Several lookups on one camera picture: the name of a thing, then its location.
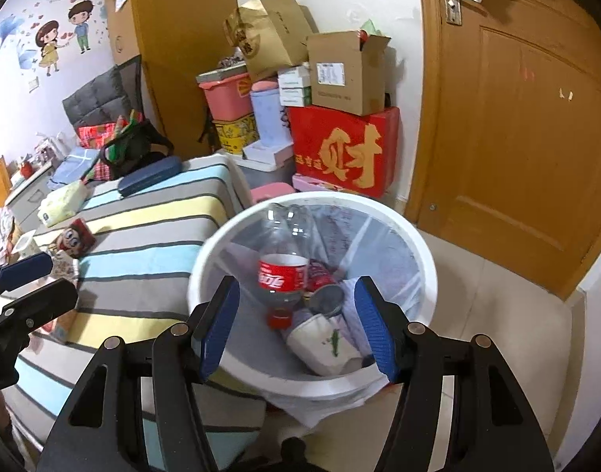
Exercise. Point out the green tissue pack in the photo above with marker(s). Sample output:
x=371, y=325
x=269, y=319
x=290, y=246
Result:
x=61, y=204

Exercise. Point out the pink floral box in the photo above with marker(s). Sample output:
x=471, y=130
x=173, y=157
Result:
x=320, y=186

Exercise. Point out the open cardboard box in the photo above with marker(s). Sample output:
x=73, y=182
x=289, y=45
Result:
x=344, y=93

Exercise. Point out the pink storage bin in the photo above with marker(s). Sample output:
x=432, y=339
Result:
x=226, y=101

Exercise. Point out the wooden wardrobe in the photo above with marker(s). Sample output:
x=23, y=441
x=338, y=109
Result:
x=182, y=34

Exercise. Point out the white trash bin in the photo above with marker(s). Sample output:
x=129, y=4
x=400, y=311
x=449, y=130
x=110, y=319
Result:
x=199, y=275

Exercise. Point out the grey storage bin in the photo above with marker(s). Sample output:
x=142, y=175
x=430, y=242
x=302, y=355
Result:
x=263, y=174

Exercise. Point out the white yogurt cup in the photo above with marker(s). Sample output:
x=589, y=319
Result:
x=27, y=243

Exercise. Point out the black mesh chair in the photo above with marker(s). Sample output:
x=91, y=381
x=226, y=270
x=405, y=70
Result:
x=133, y=78

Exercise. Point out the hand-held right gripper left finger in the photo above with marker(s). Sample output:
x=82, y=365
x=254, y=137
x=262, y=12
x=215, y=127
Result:
x=216, y=334

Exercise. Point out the white wall socket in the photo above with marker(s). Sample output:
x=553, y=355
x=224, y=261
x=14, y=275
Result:
x=33, y=84

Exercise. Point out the pink stool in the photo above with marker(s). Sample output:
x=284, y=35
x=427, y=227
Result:
x=273, y=191

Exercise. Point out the dark blue glasses case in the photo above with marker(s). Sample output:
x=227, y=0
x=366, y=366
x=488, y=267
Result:
x=150, y=177

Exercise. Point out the red cartoon drink carton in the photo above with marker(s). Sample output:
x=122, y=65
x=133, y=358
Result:
x=76, y=238

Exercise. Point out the brown paper gift bag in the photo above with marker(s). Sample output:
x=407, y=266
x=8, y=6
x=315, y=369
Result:
x=275, y=34

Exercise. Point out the folded blue cloth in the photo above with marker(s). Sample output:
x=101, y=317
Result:
x=74, y=162

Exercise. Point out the white green medicine box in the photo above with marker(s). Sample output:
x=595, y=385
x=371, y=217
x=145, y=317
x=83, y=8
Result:
x=295, y=97
x=294, y=77

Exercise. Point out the white plastic bag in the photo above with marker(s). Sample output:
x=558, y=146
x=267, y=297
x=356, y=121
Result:
x=52, y=142

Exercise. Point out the white flat box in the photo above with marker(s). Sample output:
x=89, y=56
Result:
x=268, y=153

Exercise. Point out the clear plastic bin liner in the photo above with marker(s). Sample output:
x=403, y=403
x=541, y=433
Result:
x=379, y=236

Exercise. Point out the green paper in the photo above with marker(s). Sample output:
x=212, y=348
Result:
x=371, y=27

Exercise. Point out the red gift box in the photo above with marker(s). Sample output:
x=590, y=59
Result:
x=344, y=152

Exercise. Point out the grey nightstand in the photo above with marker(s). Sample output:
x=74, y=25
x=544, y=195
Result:
x=27, y=191

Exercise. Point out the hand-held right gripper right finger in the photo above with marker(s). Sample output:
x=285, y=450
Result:
x=374, y=329

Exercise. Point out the clear plastic cola bottle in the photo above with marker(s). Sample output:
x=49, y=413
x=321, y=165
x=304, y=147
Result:
x=280, y=278

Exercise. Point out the white paper cup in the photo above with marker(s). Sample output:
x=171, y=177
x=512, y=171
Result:
x=315, y=344

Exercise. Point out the black bag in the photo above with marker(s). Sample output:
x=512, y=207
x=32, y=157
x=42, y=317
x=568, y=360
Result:
x=138, y=145

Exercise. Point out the light blue bin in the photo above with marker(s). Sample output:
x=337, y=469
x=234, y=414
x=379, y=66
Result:
x=268, y=118

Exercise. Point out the yellow printed box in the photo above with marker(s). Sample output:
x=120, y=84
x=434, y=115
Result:
x=236, y=132

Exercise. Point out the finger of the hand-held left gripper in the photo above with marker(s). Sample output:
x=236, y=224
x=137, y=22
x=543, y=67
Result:
x=27, y=266
x=39, y=305

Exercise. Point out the patterned flat box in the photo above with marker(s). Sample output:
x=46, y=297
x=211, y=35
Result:
x=221, y=73

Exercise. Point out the red plaid bag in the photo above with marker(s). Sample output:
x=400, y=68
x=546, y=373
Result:
x=91, y=132

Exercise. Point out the grey quilted chair cushion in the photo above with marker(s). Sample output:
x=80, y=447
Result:
x=98, y=101

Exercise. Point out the cartoon couple wall sticker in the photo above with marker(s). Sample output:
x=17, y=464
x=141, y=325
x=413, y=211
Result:
x=49, y=44

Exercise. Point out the red jar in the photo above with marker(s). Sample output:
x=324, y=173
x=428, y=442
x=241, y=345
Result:
x=26, y=168

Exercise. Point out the wooden door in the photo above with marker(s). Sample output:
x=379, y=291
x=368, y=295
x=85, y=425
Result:
x=502, y=157

